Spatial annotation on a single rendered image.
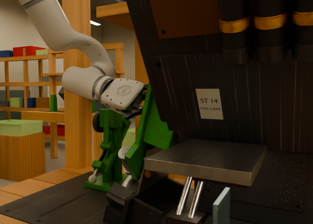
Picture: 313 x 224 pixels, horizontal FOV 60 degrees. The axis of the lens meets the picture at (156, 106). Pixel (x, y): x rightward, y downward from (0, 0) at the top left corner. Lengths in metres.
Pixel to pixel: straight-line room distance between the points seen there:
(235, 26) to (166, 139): 0.31
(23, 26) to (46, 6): 9.07
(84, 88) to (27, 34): 9.10
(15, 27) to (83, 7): 8.35
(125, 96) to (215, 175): 0.42
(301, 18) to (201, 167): 0.23
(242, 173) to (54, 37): 0.61
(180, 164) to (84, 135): 0.93
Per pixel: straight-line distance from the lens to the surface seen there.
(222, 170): 0.39
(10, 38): 9.47
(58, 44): 0.81
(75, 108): 1.27
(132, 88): 0.76
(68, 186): 1.04
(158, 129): 0.62
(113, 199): 0.72
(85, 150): 1.31
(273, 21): 0.40
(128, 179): 0.74
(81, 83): 0.83
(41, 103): 6.61
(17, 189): 1.13
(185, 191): 0.55
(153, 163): 0.42
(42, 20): 0.81
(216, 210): 0.51
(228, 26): 0.41
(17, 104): 7.11
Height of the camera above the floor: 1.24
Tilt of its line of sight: 3 degrees down
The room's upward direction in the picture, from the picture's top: straight up
